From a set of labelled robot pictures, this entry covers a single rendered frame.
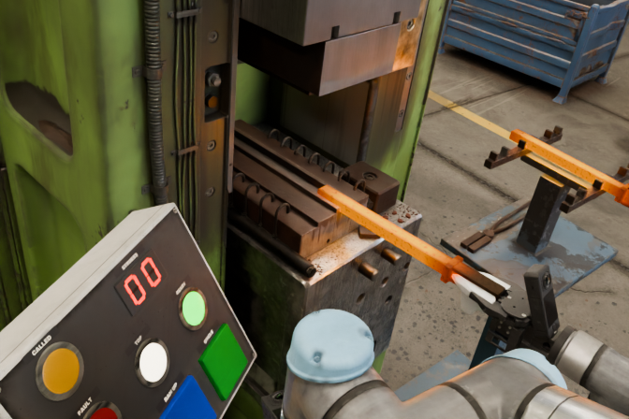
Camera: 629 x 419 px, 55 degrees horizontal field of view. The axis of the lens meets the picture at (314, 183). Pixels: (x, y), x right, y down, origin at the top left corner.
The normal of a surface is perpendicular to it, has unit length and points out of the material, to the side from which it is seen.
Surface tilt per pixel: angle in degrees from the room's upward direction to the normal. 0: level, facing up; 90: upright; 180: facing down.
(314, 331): 0
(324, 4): 90
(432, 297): 0
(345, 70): 90
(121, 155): 90
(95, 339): 60
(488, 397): 11
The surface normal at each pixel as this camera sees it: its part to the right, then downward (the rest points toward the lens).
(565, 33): -0.71, 0.30
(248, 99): 0.71, 0.44
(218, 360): 0.87, -0.19
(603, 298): 0.11, -0.84
